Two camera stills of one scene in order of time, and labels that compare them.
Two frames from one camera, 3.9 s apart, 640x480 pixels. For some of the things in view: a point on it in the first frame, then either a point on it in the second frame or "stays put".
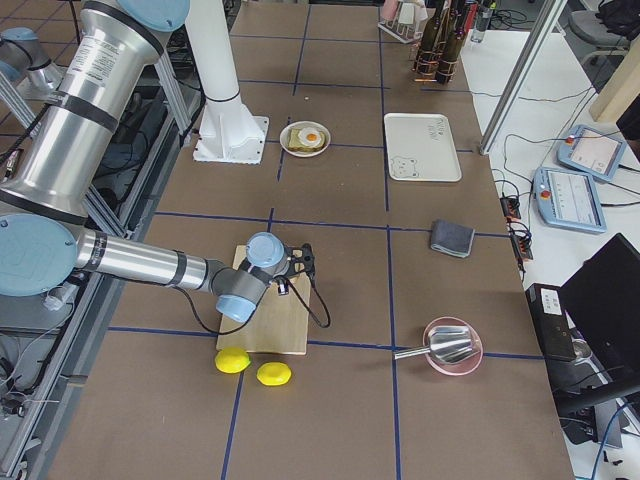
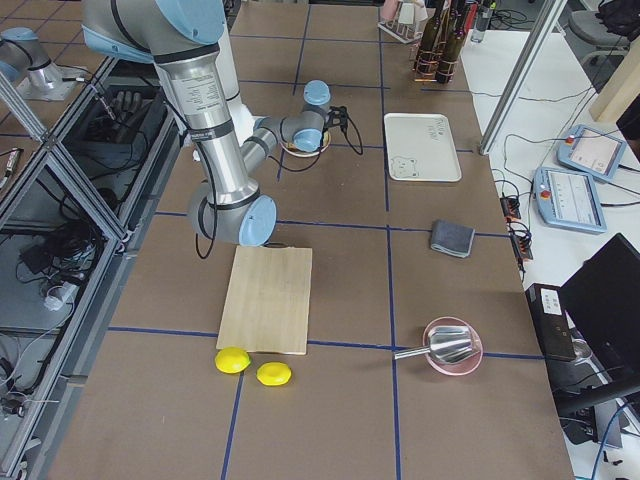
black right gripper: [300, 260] -> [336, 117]
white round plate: [284, 138] stays put
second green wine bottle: [448, 60] stays put
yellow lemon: [232, 359] stays put
